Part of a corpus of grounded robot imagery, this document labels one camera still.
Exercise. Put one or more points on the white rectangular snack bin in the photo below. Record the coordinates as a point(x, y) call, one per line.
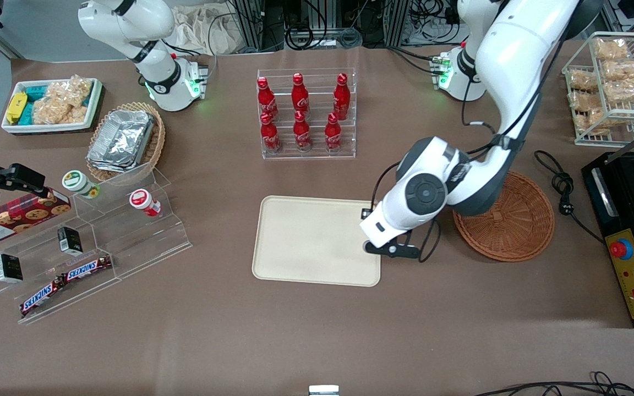
point(47, 127)

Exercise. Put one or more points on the small black box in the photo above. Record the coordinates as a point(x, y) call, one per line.
point(9, 268)
point(69, 240)

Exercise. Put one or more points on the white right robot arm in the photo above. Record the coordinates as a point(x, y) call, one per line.
point(146, 33)

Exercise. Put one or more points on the clear acrylic bottle rack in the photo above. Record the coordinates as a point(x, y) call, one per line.
point(307, 154)

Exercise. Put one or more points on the clear bag fried snack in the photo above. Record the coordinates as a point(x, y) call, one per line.
point(612, 48)
point(582, 80)
point(625, 91)
point(584, 104)
point(622, 69)

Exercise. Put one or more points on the aluminium foil container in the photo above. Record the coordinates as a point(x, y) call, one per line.
point(121, 140)

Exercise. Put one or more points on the yellow snack pack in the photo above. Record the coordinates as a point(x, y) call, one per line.
point(16, 107)

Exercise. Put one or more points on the green lid white cup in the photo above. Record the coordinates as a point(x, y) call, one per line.
point(77, 182)

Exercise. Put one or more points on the red lid white cup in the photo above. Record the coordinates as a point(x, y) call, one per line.
point(143, 201)

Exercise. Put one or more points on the clear acrylic stepped stand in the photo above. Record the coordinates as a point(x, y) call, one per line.
point(130, 242)

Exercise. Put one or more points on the teal snack pack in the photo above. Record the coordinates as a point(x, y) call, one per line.
point(36, 90)
point(27, 114)

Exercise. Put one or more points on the beige crumpled cloth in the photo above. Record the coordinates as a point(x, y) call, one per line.
point(201, 27)

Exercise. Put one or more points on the black machine yellow panel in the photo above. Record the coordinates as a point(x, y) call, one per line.
point(625, 192)

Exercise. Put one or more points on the red cookie box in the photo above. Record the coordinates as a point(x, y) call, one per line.
point(14, 219)

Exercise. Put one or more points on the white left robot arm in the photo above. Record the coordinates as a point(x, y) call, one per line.
point(520, 60)

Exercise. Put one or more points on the red cola bottle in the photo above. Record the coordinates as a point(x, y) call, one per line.
point(302, 132)
point(332, 132)
point(269, 133)
point(342, 97)
point(266, 99)
point(300, 94)

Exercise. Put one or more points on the brown round wicker basket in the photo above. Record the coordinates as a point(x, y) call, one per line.
point(515, 225)

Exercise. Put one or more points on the clear bag rice crackers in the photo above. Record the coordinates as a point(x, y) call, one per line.
point(55, 111)
point(78, 86)

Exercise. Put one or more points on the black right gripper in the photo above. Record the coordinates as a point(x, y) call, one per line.
point(4, 178)

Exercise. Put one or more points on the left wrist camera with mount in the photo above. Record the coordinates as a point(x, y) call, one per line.
point(397, 251)

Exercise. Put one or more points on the brown chocolate bar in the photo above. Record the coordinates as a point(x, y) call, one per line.
point(42, 297)
point(88, 268)

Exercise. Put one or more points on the beige rectangular tray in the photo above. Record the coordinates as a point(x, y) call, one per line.
point(311, 240)

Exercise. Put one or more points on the light oval wicker basket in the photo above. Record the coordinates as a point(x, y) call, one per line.
point(154, 146)

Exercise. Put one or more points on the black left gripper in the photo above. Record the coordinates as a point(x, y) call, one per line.
point(367, 213)

